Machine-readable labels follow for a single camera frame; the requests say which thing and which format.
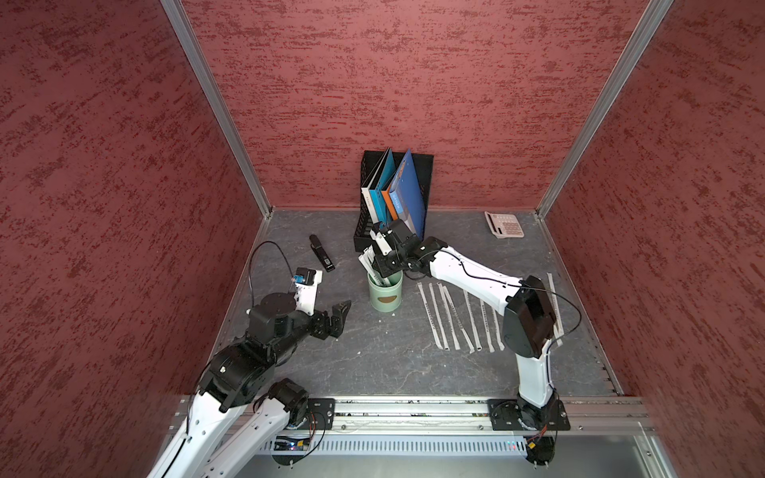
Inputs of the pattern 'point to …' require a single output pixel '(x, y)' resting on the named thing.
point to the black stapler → (321, 253)
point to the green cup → (386, 299)
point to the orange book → (390, 203)
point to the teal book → (377, 195)
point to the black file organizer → (366, 222)
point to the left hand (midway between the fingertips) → (330, 305)
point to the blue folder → (405, 194)
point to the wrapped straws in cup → (367, 258)
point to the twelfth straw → (558, 328)
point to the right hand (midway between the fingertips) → (379, 268)
